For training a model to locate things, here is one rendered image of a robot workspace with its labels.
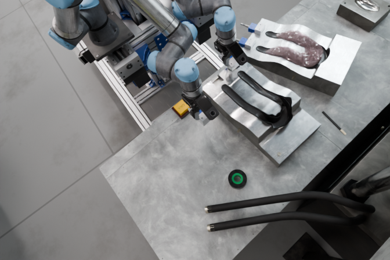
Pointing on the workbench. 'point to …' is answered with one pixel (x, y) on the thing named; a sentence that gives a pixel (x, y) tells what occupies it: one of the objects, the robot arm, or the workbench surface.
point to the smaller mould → (364, 9)
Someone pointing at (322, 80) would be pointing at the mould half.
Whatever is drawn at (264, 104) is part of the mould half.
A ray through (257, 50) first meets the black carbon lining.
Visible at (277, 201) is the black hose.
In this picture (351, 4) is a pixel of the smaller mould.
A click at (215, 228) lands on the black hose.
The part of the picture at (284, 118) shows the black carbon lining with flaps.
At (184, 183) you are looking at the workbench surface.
